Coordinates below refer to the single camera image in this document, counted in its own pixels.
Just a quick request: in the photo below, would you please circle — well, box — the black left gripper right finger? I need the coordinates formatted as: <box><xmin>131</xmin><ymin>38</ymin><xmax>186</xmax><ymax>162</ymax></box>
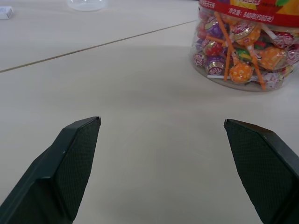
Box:
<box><xmin>223</xmin><ymin>119</ymin><xmax>299</xmax><ymax>224</ymax></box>

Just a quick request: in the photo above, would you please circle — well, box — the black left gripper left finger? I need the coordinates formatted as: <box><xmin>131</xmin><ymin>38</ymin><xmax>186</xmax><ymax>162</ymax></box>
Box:
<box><xmin>0</xmin><ymin>116</ymin><xmax>102</xmax><ymax>224</ymax></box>

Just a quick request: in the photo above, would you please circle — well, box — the orange wrapped lollipop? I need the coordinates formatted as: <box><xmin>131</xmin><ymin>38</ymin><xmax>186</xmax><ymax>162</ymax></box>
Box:
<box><xmin>214</xmin><ymin>11</ymin><xmax>253</xmax><ymax>84</ymax></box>

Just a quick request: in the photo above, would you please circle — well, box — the clear plastic lollipop jar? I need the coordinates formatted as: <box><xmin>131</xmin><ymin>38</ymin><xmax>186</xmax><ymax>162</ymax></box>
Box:
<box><xmin>192</xmin><ymin>0</ymin><xmax>299</xmax><ymax>93</ymax></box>

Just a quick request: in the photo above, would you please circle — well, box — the small white box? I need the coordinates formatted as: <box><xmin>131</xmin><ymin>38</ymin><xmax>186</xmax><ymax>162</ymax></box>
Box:
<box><xmin>0</xmin><ymin>6</ymin><xmax>14</xmax><ymax>20</ymax></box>

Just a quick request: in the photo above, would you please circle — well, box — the clear plastic container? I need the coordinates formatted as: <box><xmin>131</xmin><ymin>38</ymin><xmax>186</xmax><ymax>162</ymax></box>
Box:
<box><xmin>67</xmin><ymin>0</ymin><xmax>107</xmax><ymax>11</ymax></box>

